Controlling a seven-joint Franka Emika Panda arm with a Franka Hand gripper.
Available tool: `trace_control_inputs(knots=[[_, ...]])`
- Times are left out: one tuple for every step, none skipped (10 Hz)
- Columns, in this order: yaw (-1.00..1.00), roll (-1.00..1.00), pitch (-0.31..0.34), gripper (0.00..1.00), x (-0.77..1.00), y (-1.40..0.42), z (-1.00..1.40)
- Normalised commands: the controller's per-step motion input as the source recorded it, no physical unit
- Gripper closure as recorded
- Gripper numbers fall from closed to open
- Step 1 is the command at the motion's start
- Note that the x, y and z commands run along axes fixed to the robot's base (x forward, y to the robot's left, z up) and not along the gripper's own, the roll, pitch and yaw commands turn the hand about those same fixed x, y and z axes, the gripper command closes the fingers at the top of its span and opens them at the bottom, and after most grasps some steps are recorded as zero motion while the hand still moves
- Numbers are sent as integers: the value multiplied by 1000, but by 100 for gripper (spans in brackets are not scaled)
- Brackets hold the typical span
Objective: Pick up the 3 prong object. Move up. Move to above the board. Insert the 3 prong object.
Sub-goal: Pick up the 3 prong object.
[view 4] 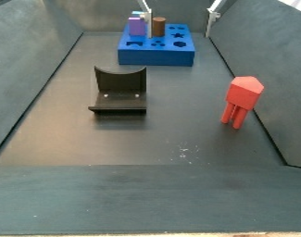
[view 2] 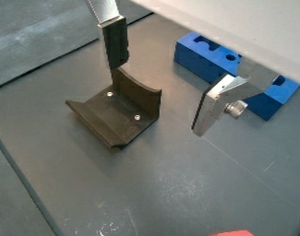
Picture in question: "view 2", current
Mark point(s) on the red three prong block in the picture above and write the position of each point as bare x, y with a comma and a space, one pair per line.
233, 233

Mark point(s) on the black curved holder stand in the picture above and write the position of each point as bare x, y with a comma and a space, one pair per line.
120, 111

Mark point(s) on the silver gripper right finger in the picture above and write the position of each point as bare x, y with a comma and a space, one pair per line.
224, 96

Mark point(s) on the blue shape sorting board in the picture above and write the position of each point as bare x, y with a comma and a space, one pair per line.
210, 61

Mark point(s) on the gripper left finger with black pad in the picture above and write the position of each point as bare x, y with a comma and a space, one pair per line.
112, 28

